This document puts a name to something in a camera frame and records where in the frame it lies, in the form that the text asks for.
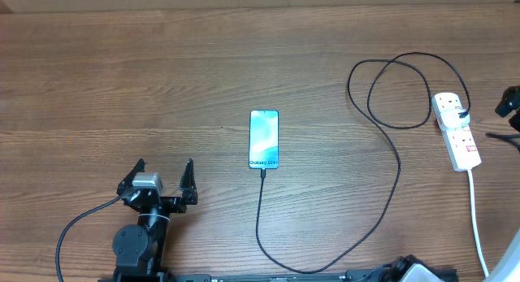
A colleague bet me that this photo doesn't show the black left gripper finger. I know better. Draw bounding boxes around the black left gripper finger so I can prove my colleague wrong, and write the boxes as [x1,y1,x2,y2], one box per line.
[116,158,145,194]
[179,158,198,205]

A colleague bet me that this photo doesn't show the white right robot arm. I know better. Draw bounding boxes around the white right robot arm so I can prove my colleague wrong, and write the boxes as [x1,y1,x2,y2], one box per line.
[381,93,519,281]

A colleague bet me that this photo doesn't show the Galaxy smartphone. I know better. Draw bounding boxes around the Galaxy smartphone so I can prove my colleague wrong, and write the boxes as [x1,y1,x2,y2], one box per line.
[249,110,280,169]

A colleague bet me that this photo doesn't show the white power strip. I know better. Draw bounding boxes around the white power strip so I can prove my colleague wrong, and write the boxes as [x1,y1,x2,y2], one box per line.
[431,93,481,171]

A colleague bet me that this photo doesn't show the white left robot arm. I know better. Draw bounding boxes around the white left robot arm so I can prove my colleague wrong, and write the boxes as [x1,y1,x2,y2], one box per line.
[54,158,198,282]

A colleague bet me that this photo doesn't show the white power strip cord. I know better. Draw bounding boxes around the white power strip cord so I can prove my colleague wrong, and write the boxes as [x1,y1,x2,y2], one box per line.
[466,169,490,278]

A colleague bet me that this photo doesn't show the black charger cable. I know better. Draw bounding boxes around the black charger cable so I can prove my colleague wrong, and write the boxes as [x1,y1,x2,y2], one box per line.
[254,51,472,275]

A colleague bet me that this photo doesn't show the white charger adapter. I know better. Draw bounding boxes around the white charger adapter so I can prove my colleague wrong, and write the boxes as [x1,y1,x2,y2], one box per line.
[437,108,470,131]

